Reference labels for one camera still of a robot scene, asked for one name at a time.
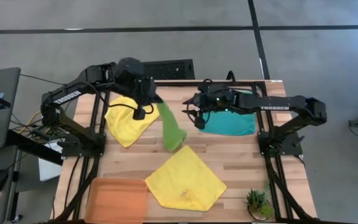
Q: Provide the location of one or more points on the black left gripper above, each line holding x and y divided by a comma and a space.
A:
146, 90

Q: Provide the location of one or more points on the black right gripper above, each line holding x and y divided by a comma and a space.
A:
216, 98

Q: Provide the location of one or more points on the green microfiber towel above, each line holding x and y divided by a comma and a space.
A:
171, 130

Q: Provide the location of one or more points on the teal microfiber towel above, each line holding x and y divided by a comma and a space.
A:
232, 124

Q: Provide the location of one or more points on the small yellow microfiber towel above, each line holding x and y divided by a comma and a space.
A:
123, 127

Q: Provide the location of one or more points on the large yellow microfiber towel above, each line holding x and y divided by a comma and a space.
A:
185, 180

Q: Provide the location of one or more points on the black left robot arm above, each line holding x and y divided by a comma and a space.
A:
73, 93

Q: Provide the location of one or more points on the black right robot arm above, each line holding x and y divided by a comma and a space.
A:
278, 104

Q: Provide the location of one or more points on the black perforated computer case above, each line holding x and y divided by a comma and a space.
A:
172, 70

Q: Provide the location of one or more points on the orange plastic tray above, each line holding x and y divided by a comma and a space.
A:
117, 202

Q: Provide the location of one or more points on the small potted green plant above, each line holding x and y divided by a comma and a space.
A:
258, 202

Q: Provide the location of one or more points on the white paper sheet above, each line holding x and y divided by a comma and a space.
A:
48, 168

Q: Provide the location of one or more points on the black desk beam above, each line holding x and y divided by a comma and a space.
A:
33, 149

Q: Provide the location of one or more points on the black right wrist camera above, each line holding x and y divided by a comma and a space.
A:
200, 123

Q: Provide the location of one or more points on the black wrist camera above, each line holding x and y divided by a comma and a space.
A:
200, 123
139, 113

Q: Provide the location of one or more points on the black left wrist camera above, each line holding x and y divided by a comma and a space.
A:
139, 113

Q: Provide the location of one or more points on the black metal table frame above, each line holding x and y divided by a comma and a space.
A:
179, 82

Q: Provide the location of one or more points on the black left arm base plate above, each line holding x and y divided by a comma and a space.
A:
73, 149

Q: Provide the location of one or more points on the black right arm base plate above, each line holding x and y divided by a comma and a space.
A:
287, 149

